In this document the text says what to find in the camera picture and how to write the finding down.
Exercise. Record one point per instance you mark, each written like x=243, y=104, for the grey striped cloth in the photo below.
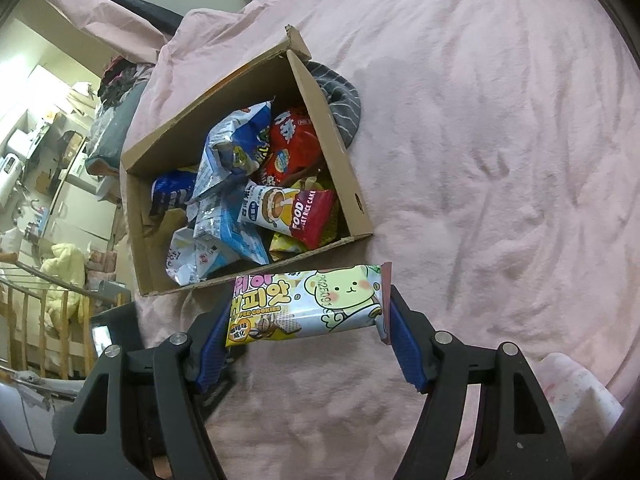
x=342, y=105

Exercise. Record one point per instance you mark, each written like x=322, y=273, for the brown cardboard box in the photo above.
x=345, y=195

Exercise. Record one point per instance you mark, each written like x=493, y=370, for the pastel bear cookie pack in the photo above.
x=310, y=305

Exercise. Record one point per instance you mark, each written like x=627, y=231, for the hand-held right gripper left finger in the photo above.
x=215, y=345

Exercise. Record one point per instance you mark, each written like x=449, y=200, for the pale yellow cloth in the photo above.
x=62, y=280

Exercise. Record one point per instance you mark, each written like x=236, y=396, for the grey-blue folded quilt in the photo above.
x=112, y=130

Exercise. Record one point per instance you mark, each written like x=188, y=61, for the red snack bag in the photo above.
x=290, y=155

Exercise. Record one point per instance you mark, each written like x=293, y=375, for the pink hanging sheet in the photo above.
x=110, y=25

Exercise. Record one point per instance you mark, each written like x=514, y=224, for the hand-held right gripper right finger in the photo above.
x=405, y=350

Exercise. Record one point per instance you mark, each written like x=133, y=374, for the white water heater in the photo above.
x=12, y=175

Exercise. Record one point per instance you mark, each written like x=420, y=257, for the white kitchen base cabinet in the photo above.
x=85, y=210

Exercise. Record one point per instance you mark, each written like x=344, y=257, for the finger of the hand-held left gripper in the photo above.
x=235, y=370

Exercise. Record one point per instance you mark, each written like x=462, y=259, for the heap of dark clothes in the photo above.
x=122, y=77

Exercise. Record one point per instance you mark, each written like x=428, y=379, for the white pink dotted cloth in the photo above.
x=580, y=395

